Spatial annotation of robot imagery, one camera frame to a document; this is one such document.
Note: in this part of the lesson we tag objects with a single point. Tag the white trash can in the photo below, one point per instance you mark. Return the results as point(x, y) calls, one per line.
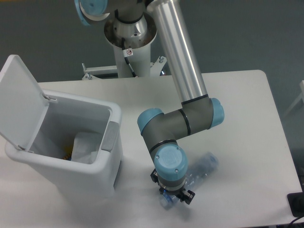
point(71, 140)

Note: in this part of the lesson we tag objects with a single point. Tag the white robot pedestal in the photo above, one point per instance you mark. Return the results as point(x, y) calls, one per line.
point(131, 43)

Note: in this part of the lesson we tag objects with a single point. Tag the clear plastic water bottle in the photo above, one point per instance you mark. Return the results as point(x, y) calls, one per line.
point(196, 174)

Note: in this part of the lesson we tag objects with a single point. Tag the colourful trash in can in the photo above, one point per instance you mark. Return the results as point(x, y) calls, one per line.
point(68, 154)

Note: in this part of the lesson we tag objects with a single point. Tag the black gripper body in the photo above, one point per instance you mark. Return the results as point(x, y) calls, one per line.
point(174, 192)

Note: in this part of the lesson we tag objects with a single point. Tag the clear plastic wrapper bag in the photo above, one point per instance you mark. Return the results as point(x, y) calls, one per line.
point(86, 147)

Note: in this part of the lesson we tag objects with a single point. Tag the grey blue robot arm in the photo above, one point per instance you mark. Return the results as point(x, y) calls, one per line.
point(198, 111)

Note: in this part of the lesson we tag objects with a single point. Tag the white trash can lid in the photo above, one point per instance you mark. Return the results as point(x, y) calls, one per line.
point(23, 104)

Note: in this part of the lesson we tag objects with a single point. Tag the black device at edge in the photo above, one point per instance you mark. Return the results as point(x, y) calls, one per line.
point(296, 203)

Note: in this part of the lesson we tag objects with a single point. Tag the white furniture leg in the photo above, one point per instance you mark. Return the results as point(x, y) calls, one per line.
point(300, 98)

